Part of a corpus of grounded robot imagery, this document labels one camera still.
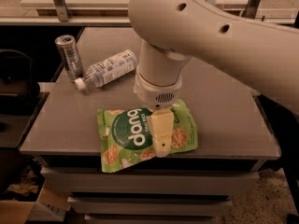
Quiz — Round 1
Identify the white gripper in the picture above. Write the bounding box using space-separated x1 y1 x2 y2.
134 70 182 158

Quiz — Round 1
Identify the green rice chip bag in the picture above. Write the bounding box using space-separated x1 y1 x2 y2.
97 100 198 173

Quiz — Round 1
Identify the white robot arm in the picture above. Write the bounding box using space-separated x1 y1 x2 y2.
128 0 299 113

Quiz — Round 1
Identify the grey drawer cabinet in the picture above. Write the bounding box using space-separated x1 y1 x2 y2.
41 167 259 224

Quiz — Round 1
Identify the clear plastic water bottle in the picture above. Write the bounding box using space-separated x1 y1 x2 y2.
75 49 137 91

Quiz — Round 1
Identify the silver drink can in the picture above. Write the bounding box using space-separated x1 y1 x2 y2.
55 35 83 82

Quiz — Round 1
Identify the black chair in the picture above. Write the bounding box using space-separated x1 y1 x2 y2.
0 49 40 115

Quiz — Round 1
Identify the cardboard box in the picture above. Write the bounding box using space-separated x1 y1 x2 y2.
0 181 70 224

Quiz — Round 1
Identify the white shelf with metal brackets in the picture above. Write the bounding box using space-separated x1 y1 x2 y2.
0 0 299 25

